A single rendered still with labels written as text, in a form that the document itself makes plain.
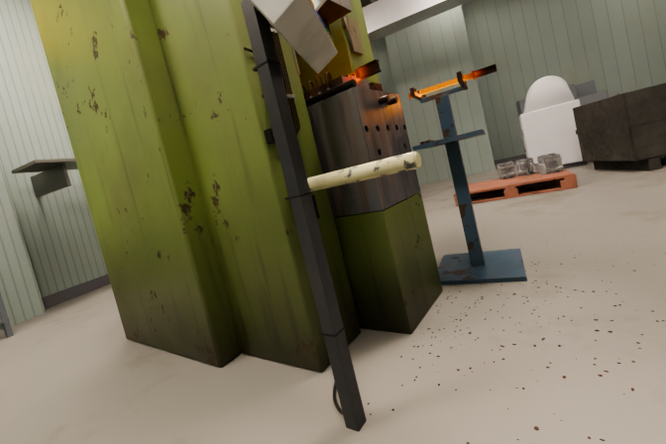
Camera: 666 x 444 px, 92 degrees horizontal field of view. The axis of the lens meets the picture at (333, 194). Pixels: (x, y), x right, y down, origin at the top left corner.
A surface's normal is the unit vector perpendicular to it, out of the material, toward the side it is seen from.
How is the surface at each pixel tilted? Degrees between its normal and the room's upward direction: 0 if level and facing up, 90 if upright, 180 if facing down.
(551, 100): 90
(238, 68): 90
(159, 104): 90
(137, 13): 90
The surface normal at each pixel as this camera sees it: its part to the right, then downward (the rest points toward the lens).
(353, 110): -0.58, 0.18
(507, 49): -0.39, 0.14
